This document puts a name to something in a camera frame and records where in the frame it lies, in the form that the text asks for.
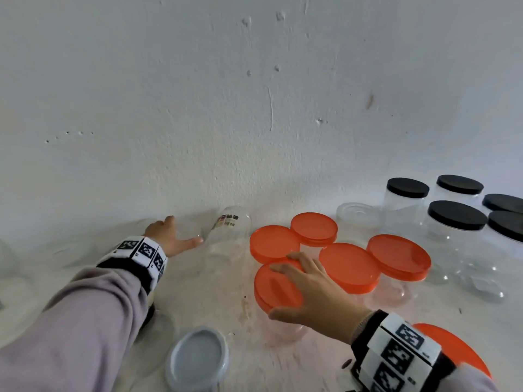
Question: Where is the short transparent jar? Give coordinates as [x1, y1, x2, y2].
[300, 242, 334, 262]

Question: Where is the tall transparent labelled jar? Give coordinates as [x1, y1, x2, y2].
[433, 191, 483, 205]
[461, 236, 523, 305]
[382, 195, 428, 237]

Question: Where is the small black lid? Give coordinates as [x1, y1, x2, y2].
[436, 174, 485, 195]
[386, 177, 430, 199]
[482, 193, 523, 213]
[488, 210, 523, 243]

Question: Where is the person's right forearm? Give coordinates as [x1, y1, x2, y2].
[439, 361, 501, 392]

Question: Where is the wide transparent jar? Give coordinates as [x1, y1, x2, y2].
[361, 277, 413, 311]
[257, 310, 311, 347]

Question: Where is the person's left forearm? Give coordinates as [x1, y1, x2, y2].
[0, 267, 150, 392]

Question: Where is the person's left hand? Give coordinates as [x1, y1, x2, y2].
[143, 215, 204, 259]

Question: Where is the person's right hand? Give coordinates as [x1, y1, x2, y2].
[267, 252, 373, 346]

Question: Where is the large orange lid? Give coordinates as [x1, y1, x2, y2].
[412, 322, 492, 379]
[253, 259, 305, 315]
[366, 234, 432, 282]

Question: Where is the group of transparent plastic jars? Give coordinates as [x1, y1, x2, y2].
[0, 201, 386, 290]

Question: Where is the light blue lid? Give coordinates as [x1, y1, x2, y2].
[165, 326, 230, 392]

